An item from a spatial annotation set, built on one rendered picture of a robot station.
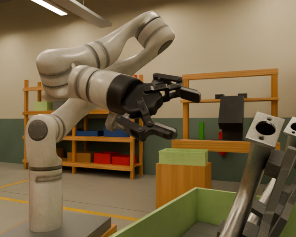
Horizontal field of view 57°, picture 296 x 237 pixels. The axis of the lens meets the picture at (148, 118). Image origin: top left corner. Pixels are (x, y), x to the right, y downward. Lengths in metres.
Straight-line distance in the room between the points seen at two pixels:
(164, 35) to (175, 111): 5.13
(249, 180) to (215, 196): 0.50
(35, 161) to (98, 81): 0.39
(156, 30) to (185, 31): 5.33
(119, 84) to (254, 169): 0.27
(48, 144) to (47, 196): 0.15
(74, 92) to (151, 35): 0.30
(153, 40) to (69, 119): 0.34
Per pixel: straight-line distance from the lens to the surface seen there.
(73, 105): 0.84
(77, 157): 6.45
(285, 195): 0.69
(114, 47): 0.68
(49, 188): 0.84
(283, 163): 0.45
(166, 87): 0.49
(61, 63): 0.60
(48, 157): 0.82
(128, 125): 0.45
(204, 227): 0.97
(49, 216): 0.86
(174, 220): 0.85
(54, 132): 0.82
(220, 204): 0.99
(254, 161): 0.46
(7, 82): 8.85
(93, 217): 0.95
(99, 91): 0.51
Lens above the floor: 1.20
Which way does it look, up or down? level
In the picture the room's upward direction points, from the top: straight up
